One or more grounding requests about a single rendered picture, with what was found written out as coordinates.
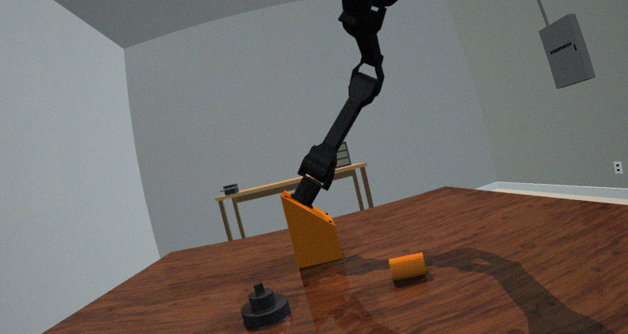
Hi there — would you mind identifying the orange cylinder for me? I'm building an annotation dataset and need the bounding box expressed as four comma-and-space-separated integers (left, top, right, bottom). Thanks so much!
389, 252, 426, 281

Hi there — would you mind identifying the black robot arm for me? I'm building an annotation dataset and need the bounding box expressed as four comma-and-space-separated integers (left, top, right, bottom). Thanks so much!
291, 0, 387, 209

